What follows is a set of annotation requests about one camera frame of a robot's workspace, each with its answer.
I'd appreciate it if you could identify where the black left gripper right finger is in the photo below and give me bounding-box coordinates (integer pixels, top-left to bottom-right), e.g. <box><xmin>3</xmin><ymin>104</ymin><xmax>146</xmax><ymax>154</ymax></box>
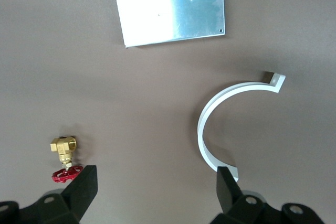
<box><xmin>209</xmin><ymin>166</ymin><xmax>325</xmax><ymax>224</ymax></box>

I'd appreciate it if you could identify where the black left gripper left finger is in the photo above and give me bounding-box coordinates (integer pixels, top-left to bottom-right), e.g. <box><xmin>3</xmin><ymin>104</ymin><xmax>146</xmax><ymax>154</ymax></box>
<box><xmin>0</xmin><ymin>165</ymin><xmax>98</xmax><ymax>224</ymax></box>

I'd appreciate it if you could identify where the brown table mat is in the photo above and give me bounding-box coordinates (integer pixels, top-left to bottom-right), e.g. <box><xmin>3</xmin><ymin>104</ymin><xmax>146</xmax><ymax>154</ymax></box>
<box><xmin>0</xmin><ymin>0</ymin><xmax>336</xmax><ymax>224</ymax></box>

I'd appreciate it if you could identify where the silver metal plate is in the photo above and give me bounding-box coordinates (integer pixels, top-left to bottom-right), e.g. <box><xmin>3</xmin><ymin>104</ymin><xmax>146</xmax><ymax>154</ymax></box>
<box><xmin>110</xmin><ymin>0</ymin><xmax>226</xmax><ymax>49</ymax></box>

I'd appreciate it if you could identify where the brass valve red handle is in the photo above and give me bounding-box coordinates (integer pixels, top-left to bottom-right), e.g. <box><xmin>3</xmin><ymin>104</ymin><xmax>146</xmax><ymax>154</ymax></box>
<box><xmin>49</xmin><ymin>135</ymin><xmax>85</xmax><ymax>184</ymax></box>

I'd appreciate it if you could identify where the white curved plastic bracket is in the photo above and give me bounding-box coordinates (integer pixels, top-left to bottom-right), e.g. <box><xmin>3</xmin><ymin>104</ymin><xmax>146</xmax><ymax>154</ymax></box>
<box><xmin>196</xmin><ymin>72</ymin><xmax>287</xmax><ymax>183</ymax></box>

